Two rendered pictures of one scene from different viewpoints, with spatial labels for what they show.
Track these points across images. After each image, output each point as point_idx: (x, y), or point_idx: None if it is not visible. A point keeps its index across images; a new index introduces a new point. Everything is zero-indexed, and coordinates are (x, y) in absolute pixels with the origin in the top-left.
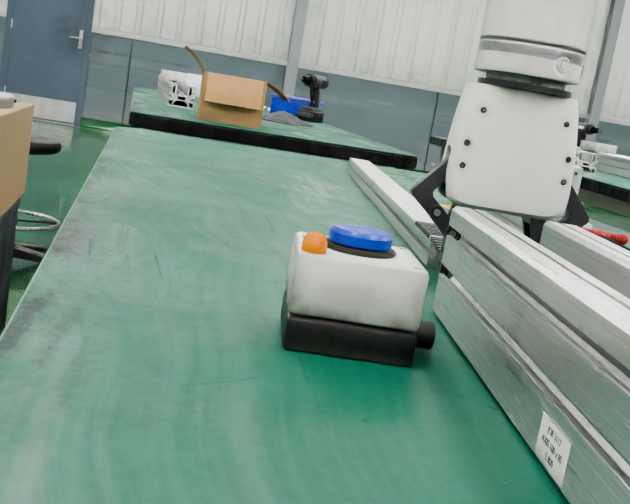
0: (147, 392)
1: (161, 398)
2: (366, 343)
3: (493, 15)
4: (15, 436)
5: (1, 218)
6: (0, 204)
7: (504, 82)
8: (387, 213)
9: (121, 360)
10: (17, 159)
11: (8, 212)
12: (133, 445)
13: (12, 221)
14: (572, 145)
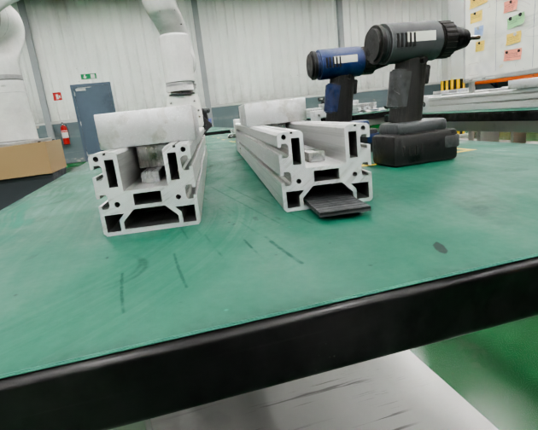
0: (78, 182)
1: (81, 182)
2: None
3: (165, 78)
4: (47, 189)
5: (57, 171)
6: (55, 166)
7: (172, 94)
8: None
9: (76, 180)
10: (58, 154)
11: (61, 171)
12: (71, 186)
13: (64, 174)
14: (198, 106)
